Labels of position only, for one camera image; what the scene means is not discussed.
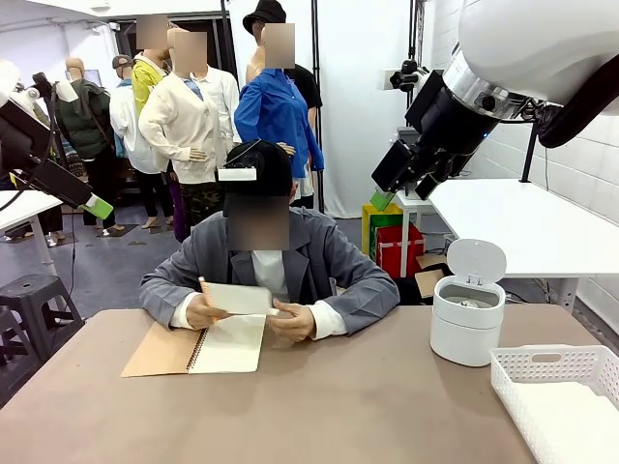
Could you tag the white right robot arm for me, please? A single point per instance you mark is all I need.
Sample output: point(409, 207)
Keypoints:
point(532, 38)

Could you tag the brown cardboard piece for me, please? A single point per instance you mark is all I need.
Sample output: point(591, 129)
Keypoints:
point(430, 282)

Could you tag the person in grey blazer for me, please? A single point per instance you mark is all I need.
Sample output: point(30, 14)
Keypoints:
point(329, 251)

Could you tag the white head-mounted camera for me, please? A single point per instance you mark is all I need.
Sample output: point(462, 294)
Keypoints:
point(237, 174)

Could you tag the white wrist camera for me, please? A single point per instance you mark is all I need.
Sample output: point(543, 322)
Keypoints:
point(67, 92)
point(387, 79)

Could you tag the mannequin in blue shirt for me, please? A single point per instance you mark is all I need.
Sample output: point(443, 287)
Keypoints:
point(271, 111)

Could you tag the person's right forearm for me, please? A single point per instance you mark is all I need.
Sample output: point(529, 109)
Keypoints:
point(164, 304)

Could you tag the mannequin in dark green vest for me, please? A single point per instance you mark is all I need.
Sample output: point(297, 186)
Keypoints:
point(92, 125)

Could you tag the capped mannequin in white shirt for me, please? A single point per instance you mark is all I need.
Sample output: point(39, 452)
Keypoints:
point(128, 125)

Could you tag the person's right hand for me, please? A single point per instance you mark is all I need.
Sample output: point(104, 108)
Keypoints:
point(200, 311)

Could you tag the white paper stack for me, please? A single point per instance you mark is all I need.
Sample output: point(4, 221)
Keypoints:
point(570, 425)

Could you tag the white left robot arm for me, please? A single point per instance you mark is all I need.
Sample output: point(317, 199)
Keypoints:
point(7, 79)

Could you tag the white paper sheet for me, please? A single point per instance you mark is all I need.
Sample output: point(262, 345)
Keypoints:
point(242, 298)

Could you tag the mannequin in cream cardigan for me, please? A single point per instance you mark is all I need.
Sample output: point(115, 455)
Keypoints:
point(184, 125)

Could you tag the white perforated plastic basket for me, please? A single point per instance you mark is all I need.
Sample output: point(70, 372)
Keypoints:
point(503, 382)

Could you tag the black cap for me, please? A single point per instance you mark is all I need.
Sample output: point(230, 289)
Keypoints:
point(266, 164)

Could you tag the computer monitor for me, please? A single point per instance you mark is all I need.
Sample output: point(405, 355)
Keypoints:
point(94, 78)

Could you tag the white lidded trash bin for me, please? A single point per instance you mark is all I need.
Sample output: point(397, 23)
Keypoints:
point(464, 333)

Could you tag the orange pencil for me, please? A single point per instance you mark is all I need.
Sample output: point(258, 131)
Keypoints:
point(207, 292)

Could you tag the small white side table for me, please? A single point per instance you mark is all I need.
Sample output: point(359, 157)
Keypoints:
point(408, 205)

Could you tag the large white table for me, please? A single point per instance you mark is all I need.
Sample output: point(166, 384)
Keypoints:
point(508, 217)

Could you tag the mannequin in black t-shirt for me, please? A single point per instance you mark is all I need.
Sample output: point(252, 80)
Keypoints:
point(309, 87)

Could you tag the mannequin in yellow jacket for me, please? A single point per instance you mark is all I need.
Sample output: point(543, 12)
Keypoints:
point(142, 82)

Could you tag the black plastic stool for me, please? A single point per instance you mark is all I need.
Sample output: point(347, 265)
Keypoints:
point(34, 290)

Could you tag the green bag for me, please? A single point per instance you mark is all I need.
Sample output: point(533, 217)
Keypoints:
point(387, 223)

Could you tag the person's left forearm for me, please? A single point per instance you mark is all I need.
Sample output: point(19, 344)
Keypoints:
point(358, 309)

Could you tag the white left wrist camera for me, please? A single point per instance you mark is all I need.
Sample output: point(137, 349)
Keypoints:
point(67, 92)

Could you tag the black light stand pole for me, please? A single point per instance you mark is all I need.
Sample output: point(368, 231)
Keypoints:
point(316, 96)
point(412, 29)

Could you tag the black metal stool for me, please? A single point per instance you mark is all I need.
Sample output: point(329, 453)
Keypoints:
point(14, 348)

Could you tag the spiral notebook with kraft cover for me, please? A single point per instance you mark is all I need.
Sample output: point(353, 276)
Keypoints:
point(227, 348)

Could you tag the black tripod stand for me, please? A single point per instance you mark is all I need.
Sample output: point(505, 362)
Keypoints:
point(60, 140)
point(529, 154)

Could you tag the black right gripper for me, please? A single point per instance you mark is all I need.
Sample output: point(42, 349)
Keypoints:
point(445, 116)

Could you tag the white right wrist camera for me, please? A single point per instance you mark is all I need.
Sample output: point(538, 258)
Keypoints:
point(387, 79)

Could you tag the person's left hand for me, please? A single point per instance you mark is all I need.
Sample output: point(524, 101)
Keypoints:
point(295, 324)

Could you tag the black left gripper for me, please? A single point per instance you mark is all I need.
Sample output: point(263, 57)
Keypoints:
point(19, 137)

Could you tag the black bucket hat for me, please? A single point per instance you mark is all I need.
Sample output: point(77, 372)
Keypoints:
point(263, 14)

